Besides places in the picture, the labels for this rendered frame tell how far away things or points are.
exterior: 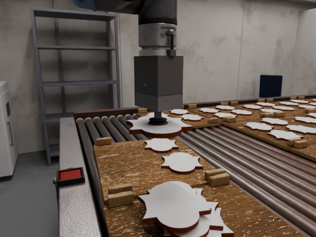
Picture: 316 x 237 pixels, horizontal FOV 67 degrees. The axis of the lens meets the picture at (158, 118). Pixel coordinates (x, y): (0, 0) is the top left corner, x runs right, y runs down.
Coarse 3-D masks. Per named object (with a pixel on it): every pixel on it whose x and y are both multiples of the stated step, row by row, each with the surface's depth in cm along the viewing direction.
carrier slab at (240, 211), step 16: (208, 192) 60; (224, 192) 60; (240, 192) 60; (112, 208) 54; (128, 208) 54; (144, 208) 54; (224, 208) 54; (240, 208) 54; (256, 208) 54; (112, 224) 48; (128, 224) 48; (144, 224) 48; (240, 224) 48; (256, 224) 48; (272, 224) 48
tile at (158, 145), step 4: (152, 140) 97; (156, 140) 97; (160, 140) 97; (164, 140) 97; (168, 140) 97; (172, 140) 97; (148, 144) 92; (152, 144) 92; (156, 144) 92; (160, 144) 92; (164, 144) 92; (168, 144) 92; (172, 144) 92; (144, 148) 89; (148, 148) 89; (152, 148) 88; (156, 148) 88; (160, 148) 88; (164, 148) 88; (168, 148) 88; (172, 148) 90; (176, 148) 90; (156, 152) 86; (160, 152) 86; (164, 152) 86
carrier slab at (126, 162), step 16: (112, 144) 95; (128, 144) 95; (144, 144) 95; (176, 144) 95; (96, 160) 80; (112, 160) 80; (128, 160) 80; (144, 160) 80; (160, 160) 80; (112, 176) 69; (128, 176) 69; (144, 176) 69; (160, 176) 69; (176, 176) 69; (192, 176) 69; (144, 192) 60
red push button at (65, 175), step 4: (60, 172) 73; (64, 172) 73; (68, 172) 73; (72, 172) 73; (76, 172) 73; (80, 172) 73; (60, 176) 70; (64, 176) 70; (68, 176) 70; (72, 176) 70; (76, 176) 70; (80, 176) 70; (60, 180) 68
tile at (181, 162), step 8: (176, 152) 84; (168, 160) 77; (176, 160) 77; (184, 160) 77; (192, 160) 77; (168, 168) 74; (176, 168) 71; (184, 168) 71; (192, 168) 71; (200, 168) 73
